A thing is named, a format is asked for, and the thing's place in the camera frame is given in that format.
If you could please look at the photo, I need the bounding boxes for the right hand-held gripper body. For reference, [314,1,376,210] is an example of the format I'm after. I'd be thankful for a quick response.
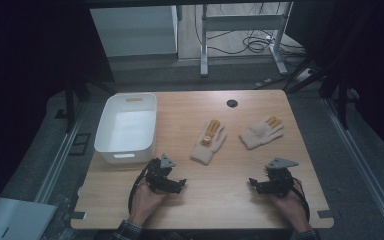
[260,157,300,199]

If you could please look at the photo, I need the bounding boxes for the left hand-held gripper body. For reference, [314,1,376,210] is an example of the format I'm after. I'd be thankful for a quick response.
[145,153,181,195]

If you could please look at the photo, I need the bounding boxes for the folded cream and orange glove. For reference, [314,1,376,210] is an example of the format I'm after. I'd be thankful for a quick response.
[239,115,285,151]

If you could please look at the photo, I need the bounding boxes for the long cream and orange glove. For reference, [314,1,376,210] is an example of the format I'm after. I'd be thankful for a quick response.
[190,119,228,166]

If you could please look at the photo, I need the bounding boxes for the white plastic bin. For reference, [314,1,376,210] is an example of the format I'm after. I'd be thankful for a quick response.
[93,93,158,165]

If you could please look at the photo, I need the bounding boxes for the black stand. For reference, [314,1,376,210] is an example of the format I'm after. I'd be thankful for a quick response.
[285,58,352,131]
[64,78,118,134]

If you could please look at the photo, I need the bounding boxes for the white power strip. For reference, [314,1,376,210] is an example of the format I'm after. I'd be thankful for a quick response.
[295,67,314,83]

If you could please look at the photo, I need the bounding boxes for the white cabinet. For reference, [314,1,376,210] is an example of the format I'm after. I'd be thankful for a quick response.
[89,5,179,58]

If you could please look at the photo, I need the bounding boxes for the white flat box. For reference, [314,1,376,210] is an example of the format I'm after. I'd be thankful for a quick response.
[0,197,59,240]

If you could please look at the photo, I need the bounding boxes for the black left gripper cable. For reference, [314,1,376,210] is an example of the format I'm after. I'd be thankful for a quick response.
[127,161,155,215]

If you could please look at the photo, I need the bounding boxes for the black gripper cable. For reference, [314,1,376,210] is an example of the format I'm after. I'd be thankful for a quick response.
[127,161,155,215]
[291,177,311,222]

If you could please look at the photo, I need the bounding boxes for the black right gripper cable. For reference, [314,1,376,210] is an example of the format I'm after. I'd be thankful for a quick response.
[291,177,311,222]

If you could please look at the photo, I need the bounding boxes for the black floor frame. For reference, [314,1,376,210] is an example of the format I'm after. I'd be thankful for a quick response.
[68,132,92,157]

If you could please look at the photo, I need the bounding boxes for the metal floor rail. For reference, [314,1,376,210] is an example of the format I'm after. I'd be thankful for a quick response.
[34,99,88,204]
[322,97,384,240]

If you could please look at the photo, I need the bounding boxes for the black floor cables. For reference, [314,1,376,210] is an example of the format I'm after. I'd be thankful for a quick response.
[193,3,309,68]

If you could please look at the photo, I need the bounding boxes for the grey metal desk frame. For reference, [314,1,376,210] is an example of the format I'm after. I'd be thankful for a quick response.
[199,2,295,78]

